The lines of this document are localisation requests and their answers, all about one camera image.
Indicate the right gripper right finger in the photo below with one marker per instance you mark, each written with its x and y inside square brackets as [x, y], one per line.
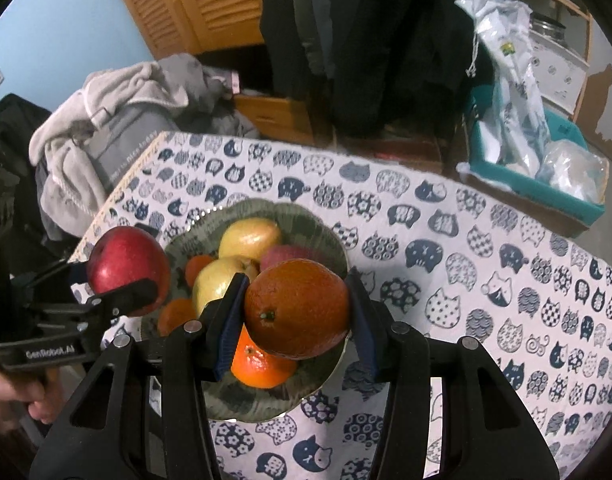
[487, 431]

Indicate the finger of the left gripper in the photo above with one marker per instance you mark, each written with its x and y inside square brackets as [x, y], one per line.
[59, 275]
[134, 298]

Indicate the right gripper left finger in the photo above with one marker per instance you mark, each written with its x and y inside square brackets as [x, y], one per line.
[103, 431]

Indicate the large orange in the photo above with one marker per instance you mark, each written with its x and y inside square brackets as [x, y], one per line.
[258, 369]

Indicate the large red apple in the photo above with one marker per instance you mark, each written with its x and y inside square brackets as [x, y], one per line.
[282, 253]

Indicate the medium orange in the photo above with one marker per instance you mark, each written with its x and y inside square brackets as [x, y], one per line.
[297, 309]

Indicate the left hand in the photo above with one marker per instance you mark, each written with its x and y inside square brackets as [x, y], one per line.
[43, 399]

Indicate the small tangerine left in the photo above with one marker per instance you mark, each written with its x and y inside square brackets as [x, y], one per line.
[175, 314]

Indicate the small tangerine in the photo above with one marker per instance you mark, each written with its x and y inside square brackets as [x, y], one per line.
[194, 266]
[175, 314]

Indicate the small tangerine top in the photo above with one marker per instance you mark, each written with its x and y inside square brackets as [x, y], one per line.
[194, 266]

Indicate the yellow green apple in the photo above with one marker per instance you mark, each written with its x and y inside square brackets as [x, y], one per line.
[213, 281]

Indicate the grey white clothes pile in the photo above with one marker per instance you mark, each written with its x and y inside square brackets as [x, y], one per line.
[83, 149]

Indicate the yellow lemon-like pear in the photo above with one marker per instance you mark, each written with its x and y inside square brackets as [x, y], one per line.
[249, 238]

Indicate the cat pattern tablecloth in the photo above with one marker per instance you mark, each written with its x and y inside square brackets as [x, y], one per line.
[449, 261]

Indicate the green glass plate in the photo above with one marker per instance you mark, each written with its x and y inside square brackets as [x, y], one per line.
[229, 399]

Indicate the wooden drawer box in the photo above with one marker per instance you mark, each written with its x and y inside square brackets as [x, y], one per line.
[278, 119]

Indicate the wooden louvered door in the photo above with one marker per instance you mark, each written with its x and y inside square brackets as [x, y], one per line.
[197, 26]

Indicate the clear plastic bag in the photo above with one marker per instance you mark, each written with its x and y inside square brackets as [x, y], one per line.
[573, 170]

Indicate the teal cardboard box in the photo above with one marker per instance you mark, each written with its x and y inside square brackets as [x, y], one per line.
[533, 196]

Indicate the white rice bag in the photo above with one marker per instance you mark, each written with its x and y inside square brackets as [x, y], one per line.
[514, 128]

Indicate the hanging dark coats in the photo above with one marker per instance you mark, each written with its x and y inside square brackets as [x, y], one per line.
[377, 62]

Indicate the white patterned storage box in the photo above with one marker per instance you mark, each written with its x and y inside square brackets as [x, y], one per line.
[560, 74]

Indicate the wooden shelf rack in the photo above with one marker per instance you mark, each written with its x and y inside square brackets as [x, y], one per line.
[569, 23]

